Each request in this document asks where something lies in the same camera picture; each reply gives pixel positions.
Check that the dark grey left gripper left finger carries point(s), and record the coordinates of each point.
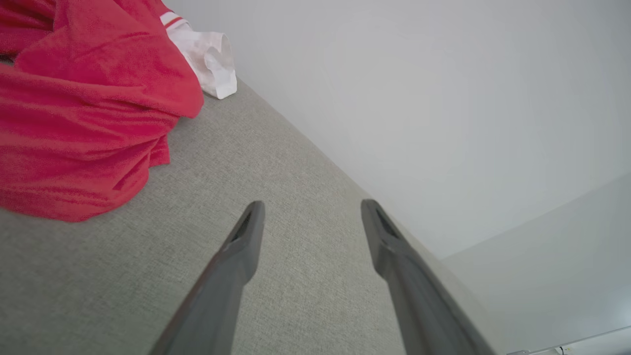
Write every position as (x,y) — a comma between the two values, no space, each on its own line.
(222,296)

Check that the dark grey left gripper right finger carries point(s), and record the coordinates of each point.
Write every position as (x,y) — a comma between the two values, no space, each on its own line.
(424,305)

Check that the red and white jersey shirt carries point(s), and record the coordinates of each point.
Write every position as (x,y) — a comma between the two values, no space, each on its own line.
(84,113)

